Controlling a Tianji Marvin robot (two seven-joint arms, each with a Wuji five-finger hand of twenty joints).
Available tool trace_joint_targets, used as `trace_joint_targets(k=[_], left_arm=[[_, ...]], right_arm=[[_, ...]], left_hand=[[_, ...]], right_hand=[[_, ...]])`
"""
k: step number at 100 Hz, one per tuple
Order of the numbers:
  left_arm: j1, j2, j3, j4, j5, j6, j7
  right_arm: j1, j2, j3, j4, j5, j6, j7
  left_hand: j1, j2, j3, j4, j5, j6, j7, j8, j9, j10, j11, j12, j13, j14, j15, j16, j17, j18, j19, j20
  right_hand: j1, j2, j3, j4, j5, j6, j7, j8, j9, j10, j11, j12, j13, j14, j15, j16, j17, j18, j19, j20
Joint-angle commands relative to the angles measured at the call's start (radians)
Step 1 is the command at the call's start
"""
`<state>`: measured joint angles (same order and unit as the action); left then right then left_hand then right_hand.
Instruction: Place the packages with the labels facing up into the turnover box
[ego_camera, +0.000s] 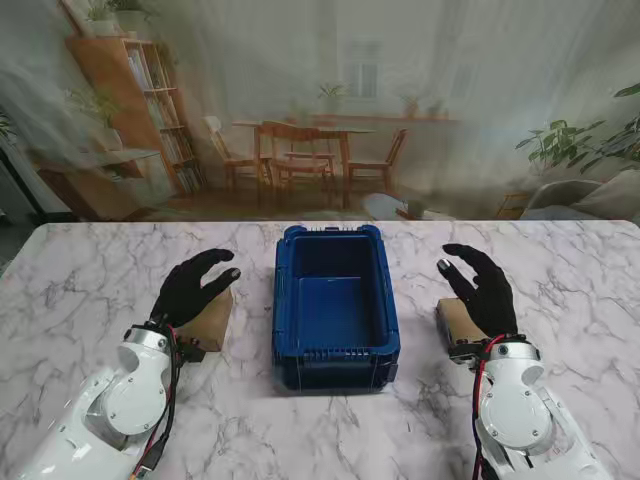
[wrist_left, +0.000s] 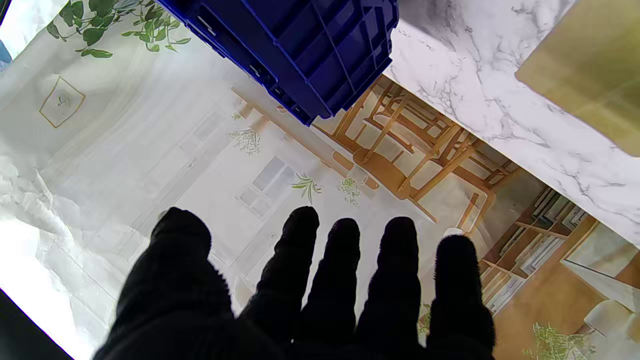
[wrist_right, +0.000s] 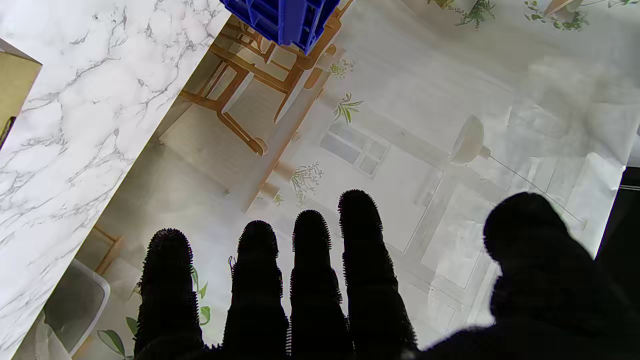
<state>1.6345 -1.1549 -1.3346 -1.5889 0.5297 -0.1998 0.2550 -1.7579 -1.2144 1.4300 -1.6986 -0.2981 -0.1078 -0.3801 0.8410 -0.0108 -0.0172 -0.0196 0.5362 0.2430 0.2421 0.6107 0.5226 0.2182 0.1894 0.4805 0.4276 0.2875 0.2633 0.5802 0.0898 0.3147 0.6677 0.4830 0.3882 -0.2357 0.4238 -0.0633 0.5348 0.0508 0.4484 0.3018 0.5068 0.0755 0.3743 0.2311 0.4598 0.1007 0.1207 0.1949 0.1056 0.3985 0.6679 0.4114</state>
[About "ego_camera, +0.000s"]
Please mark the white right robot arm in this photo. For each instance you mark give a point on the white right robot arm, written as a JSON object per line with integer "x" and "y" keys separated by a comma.
{"x": 515, "y": 415}

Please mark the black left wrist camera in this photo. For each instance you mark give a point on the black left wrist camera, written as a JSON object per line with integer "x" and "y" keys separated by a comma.
{"x": 192, "y": 352}

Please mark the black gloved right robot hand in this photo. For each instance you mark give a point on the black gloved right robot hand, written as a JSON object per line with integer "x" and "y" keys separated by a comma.
{"x": 492, "y": 300}

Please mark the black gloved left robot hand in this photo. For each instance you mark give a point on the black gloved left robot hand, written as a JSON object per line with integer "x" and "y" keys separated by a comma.
{"x": 185, "y": 290}

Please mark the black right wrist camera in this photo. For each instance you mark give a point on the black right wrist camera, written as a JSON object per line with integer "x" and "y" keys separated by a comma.
{"x": 462, "y": 350}

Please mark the blue plastic turnover box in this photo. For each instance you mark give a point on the blue plastic turnover box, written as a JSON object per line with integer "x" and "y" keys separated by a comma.
{"x": 330, "y": 310}

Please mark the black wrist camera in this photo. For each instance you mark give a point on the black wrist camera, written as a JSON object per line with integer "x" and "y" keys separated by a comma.
{"x": 192, "y": 352}
{"x": 462, "y": 350}

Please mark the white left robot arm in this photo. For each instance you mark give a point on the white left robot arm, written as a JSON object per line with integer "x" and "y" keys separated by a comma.
{"x": 135, "y": 395}

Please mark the cardboard package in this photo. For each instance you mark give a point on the cardboard package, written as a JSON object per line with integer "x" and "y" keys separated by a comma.
{"x": 212, "y": 325}
{"x": 450, "y": 320}

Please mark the printed room scene backdrop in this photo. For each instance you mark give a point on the printed room scene backdrop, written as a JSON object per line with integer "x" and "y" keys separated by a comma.
{"x": 320, "y": 75}

